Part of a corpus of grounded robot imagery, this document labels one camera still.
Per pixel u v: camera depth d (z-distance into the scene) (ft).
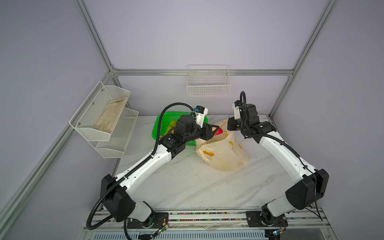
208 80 3.13
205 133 2.02
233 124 2.34
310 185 1.34
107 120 2.53
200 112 2.02
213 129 2.24
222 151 2.38
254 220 2.42
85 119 2.23
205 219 2.45
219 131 2.31
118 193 1.28
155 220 2.38
